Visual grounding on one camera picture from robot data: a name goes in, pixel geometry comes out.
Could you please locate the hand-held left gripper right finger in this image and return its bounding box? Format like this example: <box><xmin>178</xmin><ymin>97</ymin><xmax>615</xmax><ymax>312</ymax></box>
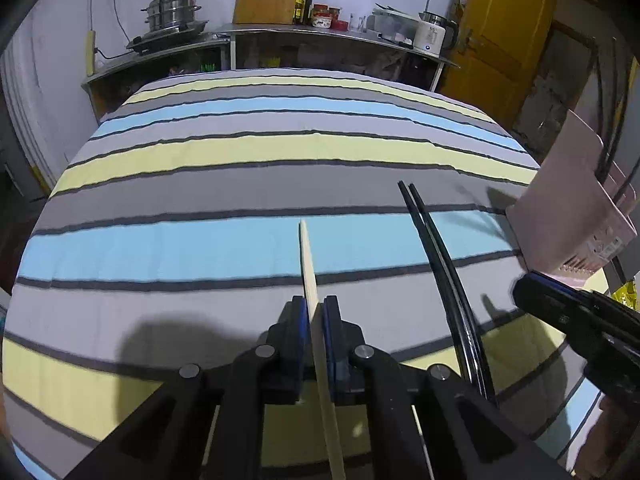
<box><xmin>322</xmin><ymin>295</ymin><xmax>573</xmax><ymax>480</ymax></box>

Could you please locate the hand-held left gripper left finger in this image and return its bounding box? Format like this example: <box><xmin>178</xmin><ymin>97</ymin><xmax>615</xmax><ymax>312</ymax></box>
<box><xmin>65</xmin><ymin>296</ymin><xmax>312</xmax><ymax>480</ymax></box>

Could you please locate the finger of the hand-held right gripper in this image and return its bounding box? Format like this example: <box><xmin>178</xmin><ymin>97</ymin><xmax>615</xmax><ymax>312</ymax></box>
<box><xmin>527</xmin><ymin>270</ymin><xmax>596</xmax><ymax>300</ymax></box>
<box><xmin>512</xmin><ymin>276</ymin><xmax>601</xmax><ymax>336</ymax></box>

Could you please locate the cream chopstick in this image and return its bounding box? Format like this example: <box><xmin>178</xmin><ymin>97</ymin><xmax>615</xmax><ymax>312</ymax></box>
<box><xmin>299</xmin><ymin>219</ymin><xmax>347</xmax><ymax>480</ymax></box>

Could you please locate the pink utensil basket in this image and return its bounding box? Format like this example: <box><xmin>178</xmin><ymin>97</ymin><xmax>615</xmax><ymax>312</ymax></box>
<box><xmin>505</xmin><ymin>109</ymin><xmax>638</xmax><ymax>276</ymax></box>

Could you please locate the dark chopstick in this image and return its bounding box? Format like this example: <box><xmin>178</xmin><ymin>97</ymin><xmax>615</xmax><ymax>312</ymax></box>
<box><xmin>599</xmin><ymin>36</ymin><xmax>617</xmax><ymax>181</ymax></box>
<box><xmin>592</xmin><ymin>37</ymin><xmax>612</xmax><ymax>171</ymax></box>

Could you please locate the person's right hand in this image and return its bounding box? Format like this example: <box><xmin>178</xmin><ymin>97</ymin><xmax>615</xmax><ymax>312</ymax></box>
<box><xmin>575</xmin><ymin>395</ymin><xmax>640</xmax><ymax>480</ymax></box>

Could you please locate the yellow packet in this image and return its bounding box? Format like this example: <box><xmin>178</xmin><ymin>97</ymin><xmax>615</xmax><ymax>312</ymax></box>
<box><xmin>607</xmin><ymin>280</ymin><xmax>640</xmax><ymax>311</ymax></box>

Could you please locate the striped tablecloth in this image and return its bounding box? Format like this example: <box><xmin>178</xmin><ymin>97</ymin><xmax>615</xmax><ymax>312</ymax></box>
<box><xmin>0</xmin><ymin>67</ymin><xmax>613</xmax><ymax>480</ymax></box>

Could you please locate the yellow wooden door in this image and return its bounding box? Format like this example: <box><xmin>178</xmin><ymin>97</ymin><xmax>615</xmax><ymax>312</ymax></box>
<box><xmin>440</xmin><ymin>0</ymin><xmax>558</xmax><ymax>128</ymax></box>

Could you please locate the white electric kettle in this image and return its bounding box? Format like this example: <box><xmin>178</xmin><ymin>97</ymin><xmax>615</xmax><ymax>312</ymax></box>
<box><xmin>412</xmin><ymin>11</ymin><xmax>460</xmax><ymax>56</ymax></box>

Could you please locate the grey lidded container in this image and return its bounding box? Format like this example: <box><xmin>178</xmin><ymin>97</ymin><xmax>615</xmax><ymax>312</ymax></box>
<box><xmin>372</xmin><ymin>4</ymin><xmax>421</xmax><ymax>46</ymax></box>

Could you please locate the steel counter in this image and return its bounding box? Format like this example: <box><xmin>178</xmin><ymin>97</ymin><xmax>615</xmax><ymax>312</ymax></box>
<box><xmin>215</xmin><ymin>22</ymin><xmax>461</xmax><ymax>91</ymax></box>

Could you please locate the low steel table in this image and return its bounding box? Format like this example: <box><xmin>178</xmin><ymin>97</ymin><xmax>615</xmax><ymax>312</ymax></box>
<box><xmin>81</xmin><ymin>35</ymin><xmax>232</xmax><ymax>121</ymax></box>

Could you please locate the black induction cooker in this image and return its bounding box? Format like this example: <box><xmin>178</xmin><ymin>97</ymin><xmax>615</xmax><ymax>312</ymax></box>
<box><xmin>125</xmin><ymin>20</ymin><xmax>210</xmax><ymax>53</ymax></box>

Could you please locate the steel steamer pot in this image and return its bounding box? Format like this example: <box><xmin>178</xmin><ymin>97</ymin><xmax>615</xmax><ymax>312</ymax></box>
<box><xmin>140</xmin><ymin>0</ymin><xmax>207</xmax><ymax>31</ymax></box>

